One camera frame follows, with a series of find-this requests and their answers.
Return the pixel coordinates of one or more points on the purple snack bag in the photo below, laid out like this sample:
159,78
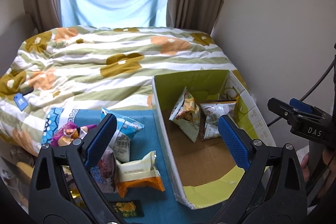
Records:
68,133

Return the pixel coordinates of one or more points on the blue seal snack bag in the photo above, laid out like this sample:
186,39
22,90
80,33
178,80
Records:
126,130

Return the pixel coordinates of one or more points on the black lamp stand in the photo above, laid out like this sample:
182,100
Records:
312,89

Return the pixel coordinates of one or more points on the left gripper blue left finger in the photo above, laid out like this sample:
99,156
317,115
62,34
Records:
97,140

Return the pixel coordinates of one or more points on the white triangular snack bag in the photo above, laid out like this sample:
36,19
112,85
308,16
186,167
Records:
213,111

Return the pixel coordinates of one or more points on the yellow foil snack packet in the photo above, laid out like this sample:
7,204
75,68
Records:
76,196

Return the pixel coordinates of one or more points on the white orange snack packet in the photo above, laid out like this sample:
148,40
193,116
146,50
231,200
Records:
139,174

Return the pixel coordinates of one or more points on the person's right hand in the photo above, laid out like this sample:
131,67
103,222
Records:
305,168

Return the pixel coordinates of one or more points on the grey headboard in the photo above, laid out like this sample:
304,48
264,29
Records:
20,30

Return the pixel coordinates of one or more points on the green cardboard box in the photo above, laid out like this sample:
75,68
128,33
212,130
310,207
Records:
203,174

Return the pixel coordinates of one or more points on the floral striped duvet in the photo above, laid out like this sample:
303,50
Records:
90,68

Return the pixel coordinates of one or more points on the maroon white snack bag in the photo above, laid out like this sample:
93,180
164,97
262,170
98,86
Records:
105,172

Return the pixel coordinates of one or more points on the dark green snack packet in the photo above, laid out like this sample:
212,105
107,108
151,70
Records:
128,209

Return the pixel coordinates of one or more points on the corn snack bag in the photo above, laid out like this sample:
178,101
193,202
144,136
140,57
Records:
187,115

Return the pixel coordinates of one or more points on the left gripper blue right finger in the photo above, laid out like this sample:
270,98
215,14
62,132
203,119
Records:
236,140

